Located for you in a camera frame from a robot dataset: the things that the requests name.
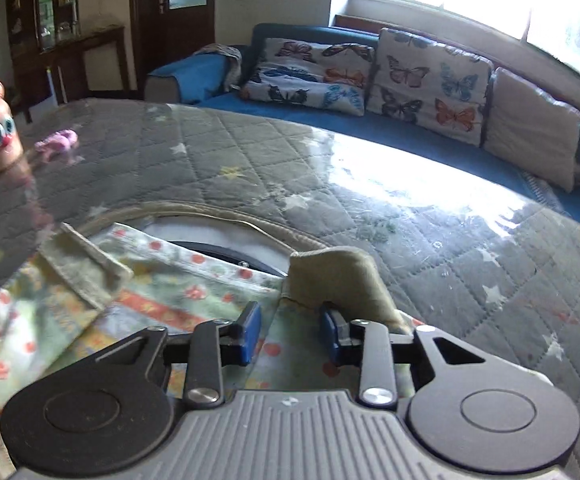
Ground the colourful patterned child shirt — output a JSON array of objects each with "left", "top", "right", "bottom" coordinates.
[{"left": 0, "top": 221, "right": 416, "bottom": 438}]

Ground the small pink toy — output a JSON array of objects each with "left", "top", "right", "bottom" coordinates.
[{"left": 34, "top": 129, "right": 78, "bottom": 162}]

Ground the lying butterfly cushion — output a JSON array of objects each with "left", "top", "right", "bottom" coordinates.
[{"left": 240, "top": 38, "right": 375, "bottom": 116}]

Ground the grey blanket on sofa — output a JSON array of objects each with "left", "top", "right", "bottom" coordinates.
[{"left": 194, "top": 44, "right": 242, "bottom": 90}]

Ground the upright butterfly cushion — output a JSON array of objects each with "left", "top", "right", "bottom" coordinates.
[{"left": 367, "top": 28, "right": 494, "bottom": 146}]

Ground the blue sofa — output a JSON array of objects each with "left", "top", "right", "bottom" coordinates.
[{"left": 144, "top": 24, "right": 580, "bottom": 222}]

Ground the plain beige cushion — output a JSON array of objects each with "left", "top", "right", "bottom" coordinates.
[{"left": 483, "top": 67, "right": 580, "bottom": 193}]

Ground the dark wooden side table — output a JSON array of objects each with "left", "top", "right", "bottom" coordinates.
[{"left": 33, "top": 25, "right": 133, "bottom": 104}]

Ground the dark wooden door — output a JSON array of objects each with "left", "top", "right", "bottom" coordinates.
[{"left": 130, "top": 0, "right": 215, "bottom": 91}]

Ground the dark wooden display cabinet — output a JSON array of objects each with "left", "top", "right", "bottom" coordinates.
[{"left": 4, "top": 0, "right": 83, "bottom": 91}]

